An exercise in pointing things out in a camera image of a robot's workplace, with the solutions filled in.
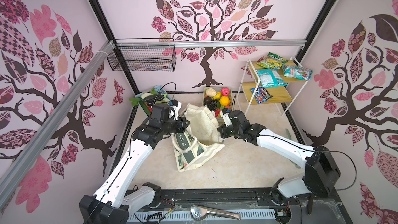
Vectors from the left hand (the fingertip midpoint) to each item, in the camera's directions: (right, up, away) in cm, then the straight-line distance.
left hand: (189, 125), depth 73 cm
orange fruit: (+22, +13, +32) cm, 41 cm away
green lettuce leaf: (-40, +13, +30) cm, 52 cm away
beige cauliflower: (+12, +19, +37) cm, 43 cm away
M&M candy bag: (+44, +16, +23) cm, 52 cm away
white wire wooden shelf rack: (+57, +16, +24) cm, 64 cm away
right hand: (+15, -2, +10) cm, 19 cm away
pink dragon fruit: (+23, +20, +36) cm, 47 cm away
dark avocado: (+10, +14, +37) cm, 41 cm away
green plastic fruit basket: (+17, +14, +37) cm, 43 cm away
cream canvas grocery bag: (+6, -10, +15) cm, 19 cm away
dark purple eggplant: (-30, +14, +34) cm, 47 cm away
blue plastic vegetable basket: (-29, +22, +43) cm, 57 cm away
